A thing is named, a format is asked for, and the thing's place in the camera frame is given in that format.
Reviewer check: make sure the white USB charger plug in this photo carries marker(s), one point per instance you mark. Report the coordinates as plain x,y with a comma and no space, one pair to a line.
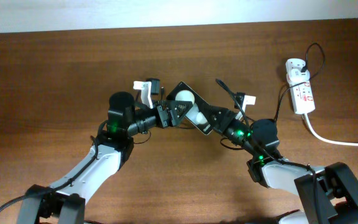
296,76

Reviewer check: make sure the black smartphone with white circles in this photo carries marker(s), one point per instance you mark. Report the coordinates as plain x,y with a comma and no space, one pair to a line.
194,107

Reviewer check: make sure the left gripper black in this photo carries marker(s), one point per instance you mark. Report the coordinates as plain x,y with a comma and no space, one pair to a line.
173,118

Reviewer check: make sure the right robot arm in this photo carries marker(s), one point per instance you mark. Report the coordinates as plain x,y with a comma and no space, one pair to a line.
328,194

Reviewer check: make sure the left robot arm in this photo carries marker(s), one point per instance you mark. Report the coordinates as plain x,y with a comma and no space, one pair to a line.
111,148

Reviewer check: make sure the white power strip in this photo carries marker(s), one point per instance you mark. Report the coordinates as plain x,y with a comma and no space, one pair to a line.
301,94

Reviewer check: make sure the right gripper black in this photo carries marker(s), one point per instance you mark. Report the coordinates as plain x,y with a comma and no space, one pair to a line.
224,121

